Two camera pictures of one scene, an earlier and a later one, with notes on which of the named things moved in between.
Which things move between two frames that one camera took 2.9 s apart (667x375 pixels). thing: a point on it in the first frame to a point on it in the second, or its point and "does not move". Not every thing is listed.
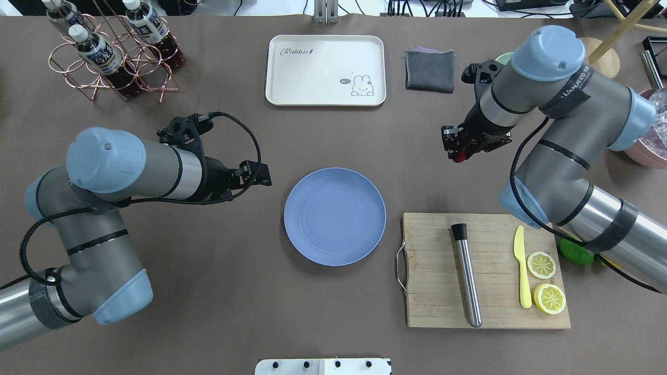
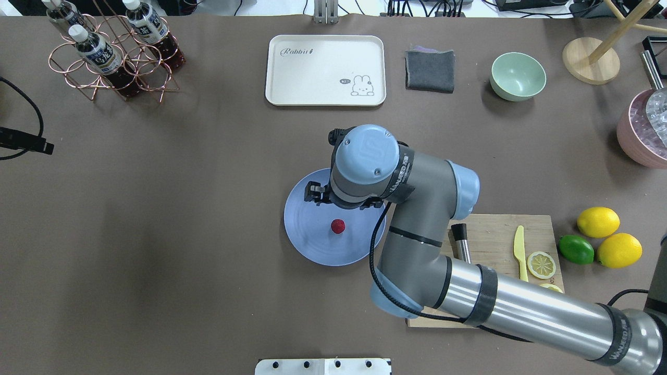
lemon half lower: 541,265 does not move
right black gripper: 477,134 to 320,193
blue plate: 335,216 does not move
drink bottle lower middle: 152,30 does not move
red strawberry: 460,156 to 337,225
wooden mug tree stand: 600,55 does not move
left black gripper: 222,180 to 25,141
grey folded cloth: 430,70 does not move
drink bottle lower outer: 64,12 does not move
